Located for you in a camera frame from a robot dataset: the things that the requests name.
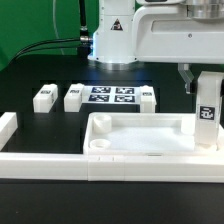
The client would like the white desk top tray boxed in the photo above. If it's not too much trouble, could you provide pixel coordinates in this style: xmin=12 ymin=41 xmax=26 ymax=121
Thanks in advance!
xmin=83 ymin=112 xmax=224 ymax=156

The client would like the black cable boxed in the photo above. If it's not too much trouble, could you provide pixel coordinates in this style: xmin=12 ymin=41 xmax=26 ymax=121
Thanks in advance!
xmin=7 ymin=0 xmax=94 ymax=67

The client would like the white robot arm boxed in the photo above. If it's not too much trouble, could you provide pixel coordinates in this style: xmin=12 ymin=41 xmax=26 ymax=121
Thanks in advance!
xmin=88 ymin=0 xmax=224 ymax=83

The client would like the thin white cable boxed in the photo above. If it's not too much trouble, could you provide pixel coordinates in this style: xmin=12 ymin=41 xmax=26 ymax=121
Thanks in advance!
xmin=52 ymin=0 xmax=66 ymax=56

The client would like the fiducial marker plate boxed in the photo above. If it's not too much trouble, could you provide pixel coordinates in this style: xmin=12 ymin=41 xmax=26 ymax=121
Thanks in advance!
xmin=82 ymin=86 xmax=140 ymax=105

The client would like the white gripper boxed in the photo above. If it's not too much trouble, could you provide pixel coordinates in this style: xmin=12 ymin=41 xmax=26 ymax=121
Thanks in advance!
xmin=132 ymin=3 xmax=224 ymax=94

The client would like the white U-shaped obstacle fence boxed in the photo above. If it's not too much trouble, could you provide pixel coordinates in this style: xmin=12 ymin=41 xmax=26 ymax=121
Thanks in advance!
xmin=0 ymin=112 xmax=224 ymax=183

